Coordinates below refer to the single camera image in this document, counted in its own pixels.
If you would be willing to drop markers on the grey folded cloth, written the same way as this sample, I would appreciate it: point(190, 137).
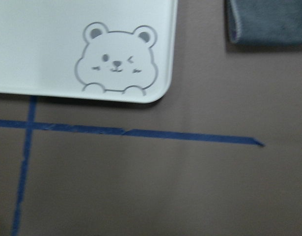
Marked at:
point(264, 22)

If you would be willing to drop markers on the cream bear tray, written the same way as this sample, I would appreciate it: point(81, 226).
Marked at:
point(112, 50)

